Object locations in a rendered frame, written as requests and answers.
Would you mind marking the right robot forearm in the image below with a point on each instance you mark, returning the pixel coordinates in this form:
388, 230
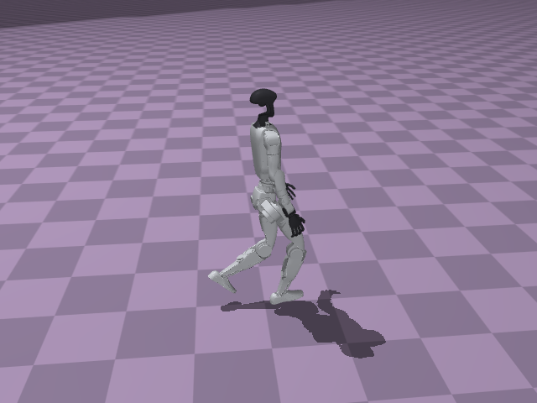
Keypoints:
281, 192

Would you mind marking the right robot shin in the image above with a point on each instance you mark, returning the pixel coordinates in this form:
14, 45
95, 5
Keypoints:
290, 269

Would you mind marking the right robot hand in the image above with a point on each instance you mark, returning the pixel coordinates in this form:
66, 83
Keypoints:
295, 222

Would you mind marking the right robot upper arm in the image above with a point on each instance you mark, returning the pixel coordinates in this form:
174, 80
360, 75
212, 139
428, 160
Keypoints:
271, 141

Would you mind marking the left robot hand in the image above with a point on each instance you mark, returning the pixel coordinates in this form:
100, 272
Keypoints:
287, 188

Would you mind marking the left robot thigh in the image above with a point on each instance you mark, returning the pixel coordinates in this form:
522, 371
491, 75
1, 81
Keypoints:
265, 246

